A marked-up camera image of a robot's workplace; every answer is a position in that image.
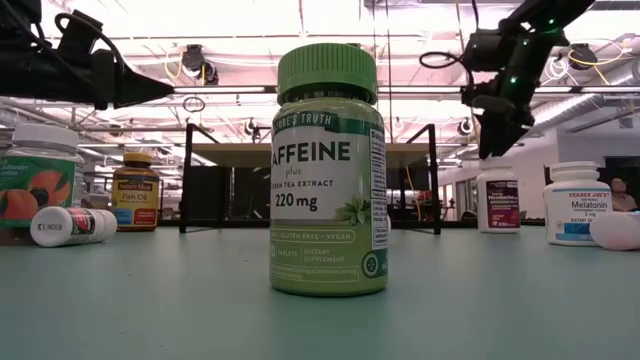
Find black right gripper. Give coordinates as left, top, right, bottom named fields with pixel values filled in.
left=459, top=46, right=539, bottom=161

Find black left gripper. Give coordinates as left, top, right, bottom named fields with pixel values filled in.
left=33, top=48, right=176, bottom=112

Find white bottle purple label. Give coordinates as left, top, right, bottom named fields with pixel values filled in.
left=475, top=157, right=521, bottom=235

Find white Trader Joe's melatonin bottle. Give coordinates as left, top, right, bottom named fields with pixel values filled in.
left=543, top=160, right=614, bottom=247

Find green orange-label bottle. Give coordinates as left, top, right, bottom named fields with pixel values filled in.
left=0, top=123, right=85, bottom=246

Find small white medicine bottle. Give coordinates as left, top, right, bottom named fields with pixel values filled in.
left=588, top=210, right=640, bottom=252

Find slim white red-label bottle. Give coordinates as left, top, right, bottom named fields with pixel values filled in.
left=29, top=205, right=119, bottom=248

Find green caffeine bottle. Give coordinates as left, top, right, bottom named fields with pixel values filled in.
left=268, top=42, right=390, bottom=298

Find wooden shelf black legs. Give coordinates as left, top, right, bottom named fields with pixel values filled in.
left=178, top=123, right=442, bottom=236

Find amber fish oil bottle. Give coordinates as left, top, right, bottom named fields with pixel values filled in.
left=110, top=151, right=161, bottom=232

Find person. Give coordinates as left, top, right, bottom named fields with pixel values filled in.
left=608, top=176, right=639, bottom=213

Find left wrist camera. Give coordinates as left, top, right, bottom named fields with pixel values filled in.
left=53, top=10, right=107, bottom=54

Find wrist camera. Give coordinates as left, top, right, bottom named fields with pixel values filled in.
left=418, top=28, right=506, bottom=89
left=53, top=10, right=107, bottom=54

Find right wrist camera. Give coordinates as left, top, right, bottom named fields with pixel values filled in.
left=418, top=28, right=506, bottom=89

